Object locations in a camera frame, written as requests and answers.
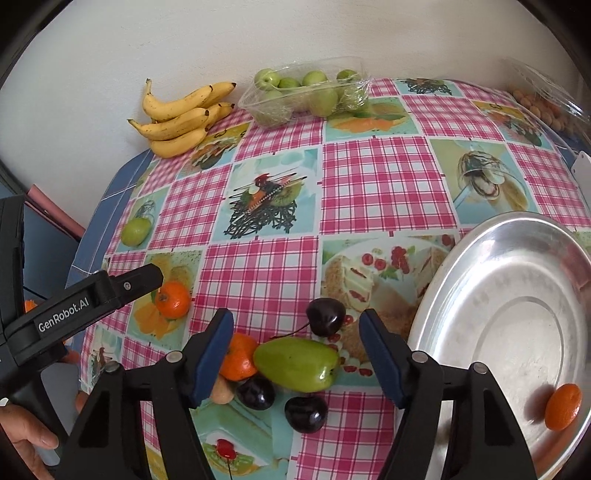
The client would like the brown longan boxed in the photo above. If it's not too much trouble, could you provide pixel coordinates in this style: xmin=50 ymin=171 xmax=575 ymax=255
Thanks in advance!
xmin=210 ymin=376 xmax=235 ymax=405

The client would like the blue tablecloth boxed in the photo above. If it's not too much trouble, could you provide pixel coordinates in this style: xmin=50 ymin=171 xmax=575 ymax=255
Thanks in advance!
xmin=67 ymin=150 xmax=153 ymax=287

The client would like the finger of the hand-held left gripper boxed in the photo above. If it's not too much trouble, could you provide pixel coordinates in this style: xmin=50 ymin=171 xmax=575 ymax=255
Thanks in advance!
xmin=108 ymin=263 xmax=165 ymax=309

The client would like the round silver metal plate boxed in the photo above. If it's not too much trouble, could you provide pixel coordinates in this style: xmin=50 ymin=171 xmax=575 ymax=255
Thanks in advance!
xmin=409 ymin=211 xmax=591 ymax=480

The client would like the short yellow banana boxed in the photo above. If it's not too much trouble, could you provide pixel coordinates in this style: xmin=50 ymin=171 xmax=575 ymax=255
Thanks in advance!
xmin=203 ymin=102 xmax=235 ymax=130

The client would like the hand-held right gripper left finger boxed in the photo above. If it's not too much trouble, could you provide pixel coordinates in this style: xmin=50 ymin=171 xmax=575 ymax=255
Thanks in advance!
xmin=58 ymin=308 xmax=234 ymax=480

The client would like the clear plastic longan box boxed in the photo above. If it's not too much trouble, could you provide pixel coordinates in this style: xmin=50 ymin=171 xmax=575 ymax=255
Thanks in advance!
xmin=501 ymin=58 xmax=591 ymax=139

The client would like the orange tangerine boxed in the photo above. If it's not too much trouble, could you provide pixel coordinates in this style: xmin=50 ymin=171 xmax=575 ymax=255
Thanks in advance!
xmin=218 ymin=333 xmax=259 ymax=381
xmin=154 ymin=281 xmax=191 ymax=320
xmin=545 ymin=383 xmax=583 ymax=431

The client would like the pile of green jujubes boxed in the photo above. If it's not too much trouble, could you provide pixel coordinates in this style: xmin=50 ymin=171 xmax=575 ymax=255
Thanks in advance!
xmin=253 ymin=68 xmax=370 ymax=125

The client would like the green wax apple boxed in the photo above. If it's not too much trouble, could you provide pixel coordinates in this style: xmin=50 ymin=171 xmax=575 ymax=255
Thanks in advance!
xmin=253 ymin=337 xmax=341 ymax=393

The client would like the dark cherry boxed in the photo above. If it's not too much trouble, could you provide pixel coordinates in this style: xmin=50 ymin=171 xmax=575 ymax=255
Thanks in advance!
xmin=236 ymin=375 xmax=276 ymax=411
xmin=307 ymin=298 xmax=347 ymax=337

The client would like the pink board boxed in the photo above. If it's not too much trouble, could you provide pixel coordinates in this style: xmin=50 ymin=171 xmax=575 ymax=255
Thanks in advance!
xmin=25 ymin=185 xmax=86 ymax=241

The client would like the white plastic box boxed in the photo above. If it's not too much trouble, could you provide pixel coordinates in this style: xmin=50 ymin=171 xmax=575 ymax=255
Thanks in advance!
xmin=571 ymin=152 xmax=591 ymax=195

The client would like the pile of brown longans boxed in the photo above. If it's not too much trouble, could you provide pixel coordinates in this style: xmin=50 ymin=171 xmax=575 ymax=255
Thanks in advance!
xmin=512 ymin=88 xmax=578 ymax=137

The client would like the person's left hand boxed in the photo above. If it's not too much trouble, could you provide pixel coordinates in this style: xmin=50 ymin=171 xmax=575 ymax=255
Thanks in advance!
xmin=0 ymin=399 xmax=60 ymax=480

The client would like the dark purple plum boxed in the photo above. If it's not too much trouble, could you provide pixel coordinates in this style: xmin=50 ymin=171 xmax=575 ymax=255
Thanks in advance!
xmin=284 ymin=394 xmax=329 ymax=433

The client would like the pink checkered printed tablecloth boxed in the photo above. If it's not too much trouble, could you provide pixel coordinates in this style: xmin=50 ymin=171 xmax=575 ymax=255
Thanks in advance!
xmin=78 ymin=76 xmax=591 ymax=480

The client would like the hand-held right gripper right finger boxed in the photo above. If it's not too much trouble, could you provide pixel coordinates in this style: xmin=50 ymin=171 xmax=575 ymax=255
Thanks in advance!
xmin=359 ymin=308 xmax=539 ymax=480

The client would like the long yellow banana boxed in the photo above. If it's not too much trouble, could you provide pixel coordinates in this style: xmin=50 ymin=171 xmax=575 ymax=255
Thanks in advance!
xmin=142 ymin=78 xmax=238 ymax=121

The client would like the clear plastic jujube tray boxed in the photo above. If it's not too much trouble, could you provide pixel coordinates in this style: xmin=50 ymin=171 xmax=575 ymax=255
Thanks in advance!
xmin=238 ymin=56 xmax=372 ymax=127

